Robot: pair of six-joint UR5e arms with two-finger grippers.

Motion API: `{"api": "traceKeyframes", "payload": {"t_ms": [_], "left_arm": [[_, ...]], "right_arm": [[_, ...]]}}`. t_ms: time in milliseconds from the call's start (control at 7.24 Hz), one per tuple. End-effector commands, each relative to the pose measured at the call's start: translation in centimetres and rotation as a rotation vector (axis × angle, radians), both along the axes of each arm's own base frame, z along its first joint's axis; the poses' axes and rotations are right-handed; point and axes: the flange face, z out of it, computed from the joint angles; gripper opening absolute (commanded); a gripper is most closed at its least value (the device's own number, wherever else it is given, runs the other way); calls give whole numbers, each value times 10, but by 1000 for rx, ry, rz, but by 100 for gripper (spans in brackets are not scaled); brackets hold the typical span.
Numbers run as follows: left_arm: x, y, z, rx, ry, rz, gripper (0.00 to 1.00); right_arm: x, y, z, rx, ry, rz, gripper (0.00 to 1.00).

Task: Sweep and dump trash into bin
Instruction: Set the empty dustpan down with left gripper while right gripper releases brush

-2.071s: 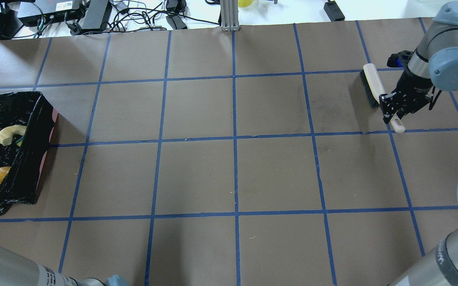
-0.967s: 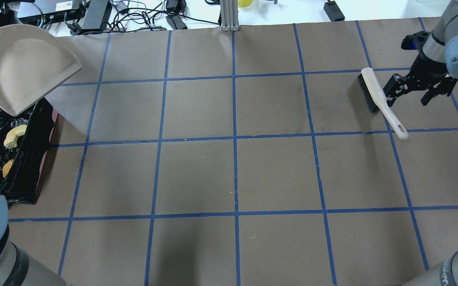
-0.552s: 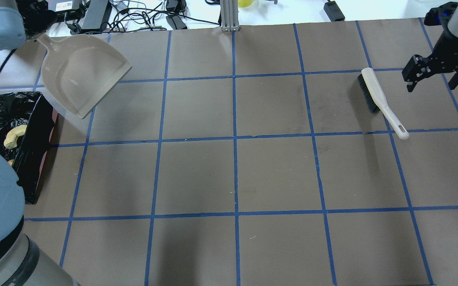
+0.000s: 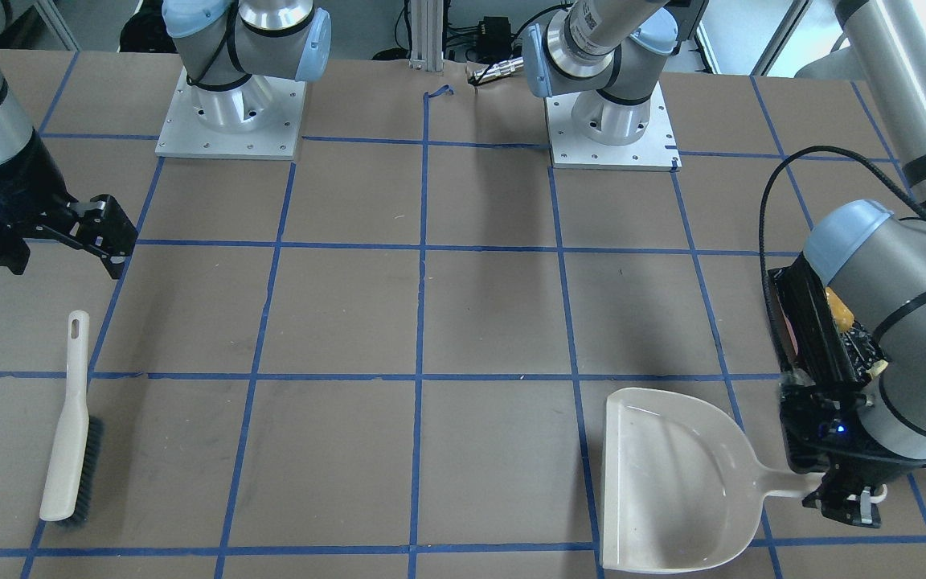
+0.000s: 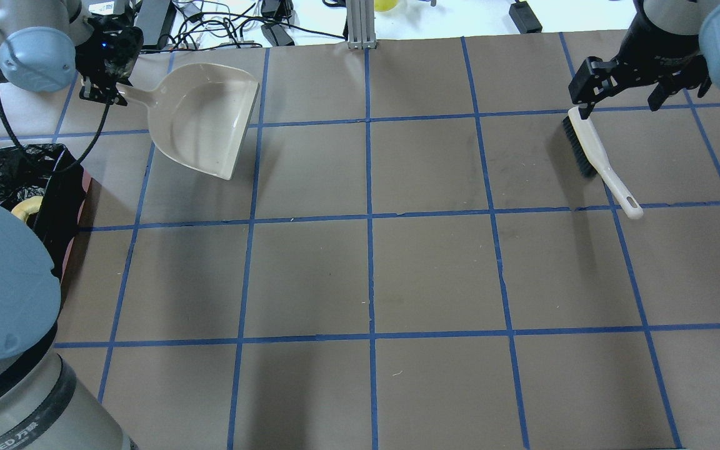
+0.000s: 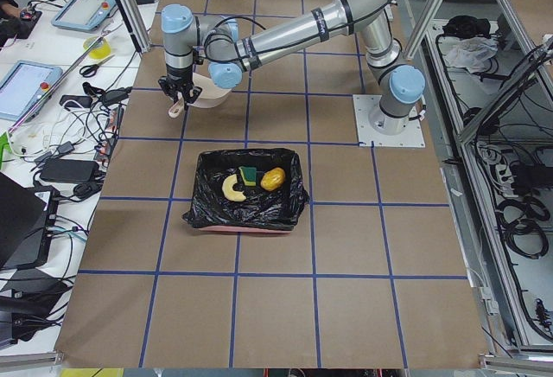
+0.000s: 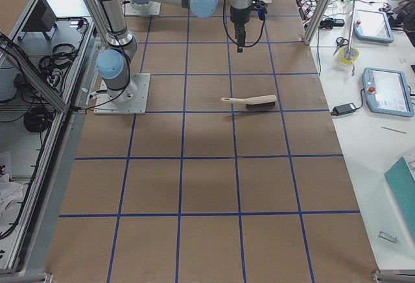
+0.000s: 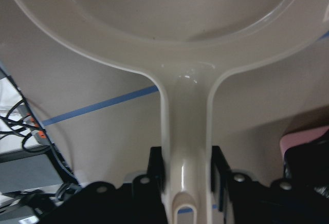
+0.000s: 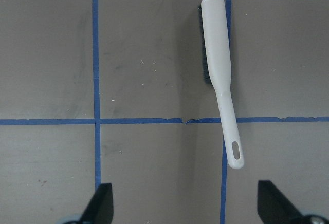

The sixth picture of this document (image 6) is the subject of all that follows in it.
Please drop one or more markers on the blue teach pendant far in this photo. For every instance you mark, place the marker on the blue teach pendant far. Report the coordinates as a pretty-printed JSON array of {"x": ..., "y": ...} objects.
[{"x": 83, "y": 15}]

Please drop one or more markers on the black power brick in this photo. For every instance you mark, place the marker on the black power brick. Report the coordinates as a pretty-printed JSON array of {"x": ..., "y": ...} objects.
[{"x": 68, "y": 171}]

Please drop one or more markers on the blue teach pendant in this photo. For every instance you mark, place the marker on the blue teach pendant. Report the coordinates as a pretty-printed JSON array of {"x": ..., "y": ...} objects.
[
  {"x": 83, "y": 15},
  {"x": 23, "y": 85}
]

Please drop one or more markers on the bin with black bag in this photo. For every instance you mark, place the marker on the bin with black bag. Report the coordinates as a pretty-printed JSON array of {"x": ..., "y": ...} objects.
[{"x": 262, "y": 211}]

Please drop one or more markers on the beige plastic dustpan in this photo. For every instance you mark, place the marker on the beige plastic dustpan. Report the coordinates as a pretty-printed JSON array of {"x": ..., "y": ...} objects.
[{"x": 210, "y": 96}]

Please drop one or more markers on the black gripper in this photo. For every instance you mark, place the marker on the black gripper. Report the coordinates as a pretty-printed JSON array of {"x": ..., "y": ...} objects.
[{"x": 177, "y": 79}]

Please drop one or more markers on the yellow green sponge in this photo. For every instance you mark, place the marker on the yellow green sponge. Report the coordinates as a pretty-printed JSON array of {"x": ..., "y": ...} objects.
[{"x": 251, "y": 176}]

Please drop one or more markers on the yellow potato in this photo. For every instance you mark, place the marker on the yellow potato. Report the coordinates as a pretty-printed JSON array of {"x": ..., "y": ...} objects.
[{"x": 273, "y": 179}]

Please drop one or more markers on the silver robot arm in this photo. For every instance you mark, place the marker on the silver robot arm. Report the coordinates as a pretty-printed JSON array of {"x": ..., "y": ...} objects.
[{"x": 189, "y": 39}]

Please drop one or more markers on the yellow tape roll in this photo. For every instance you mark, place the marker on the yellow tape roll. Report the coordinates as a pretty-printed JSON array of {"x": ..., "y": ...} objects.
[{"x": 100, "y": 47}]

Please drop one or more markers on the black scissors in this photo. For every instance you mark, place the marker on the black scissors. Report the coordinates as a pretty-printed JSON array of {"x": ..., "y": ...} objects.
[{"x": 91, "y": 70}]

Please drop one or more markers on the black laptop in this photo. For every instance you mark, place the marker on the black laptop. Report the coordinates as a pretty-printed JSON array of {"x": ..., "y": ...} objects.
[{"x": 27, "y": 214}]

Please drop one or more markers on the curved bread crust piece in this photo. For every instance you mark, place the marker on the curved bread crust piece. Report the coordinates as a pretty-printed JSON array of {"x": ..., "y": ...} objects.
[{"x": 228, "y": 189}]

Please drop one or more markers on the aluminium frame post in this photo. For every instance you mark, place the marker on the aluminium frame post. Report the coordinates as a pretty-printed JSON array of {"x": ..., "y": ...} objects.
[{"x": 134, "y": 24}]

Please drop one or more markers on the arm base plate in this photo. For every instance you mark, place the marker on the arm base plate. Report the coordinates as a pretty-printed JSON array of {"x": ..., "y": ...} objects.
[{"x": 375, "y": 129}]

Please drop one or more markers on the blue teach pendant near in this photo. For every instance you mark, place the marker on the blue teach pendant near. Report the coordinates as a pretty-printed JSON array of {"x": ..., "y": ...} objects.
[{"x": 23, "y": 85}]

